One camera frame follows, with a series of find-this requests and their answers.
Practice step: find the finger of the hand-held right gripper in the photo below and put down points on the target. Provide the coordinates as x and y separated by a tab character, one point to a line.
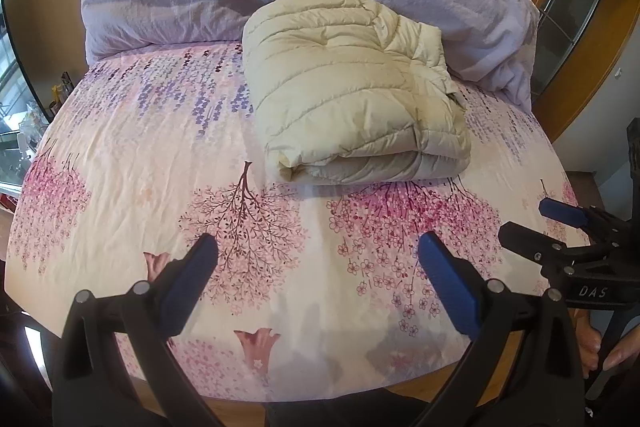
525	242
562	211

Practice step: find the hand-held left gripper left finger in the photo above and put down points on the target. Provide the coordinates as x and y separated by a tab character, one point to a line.
190	282

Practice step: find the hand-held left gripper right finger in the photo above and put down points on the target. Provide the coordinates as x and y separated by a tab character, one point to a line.
450	287

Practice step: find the cream quilted down blanket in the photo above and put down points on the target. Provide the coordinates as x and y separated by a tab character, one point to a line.
350	97

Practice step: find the person's right hand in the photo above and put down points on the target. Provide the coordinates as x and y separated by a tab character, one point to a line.
590	347

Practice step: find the floral bed sheet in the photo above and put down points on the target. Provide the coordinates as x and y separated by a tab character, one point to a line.
125	187

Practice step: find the cluttered bedside shelf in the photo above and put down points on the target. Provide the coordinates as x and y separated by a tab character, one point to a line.
25	122

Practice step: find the wooden door frame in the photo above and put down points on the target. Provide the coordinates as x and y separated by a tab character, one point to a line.
590	87

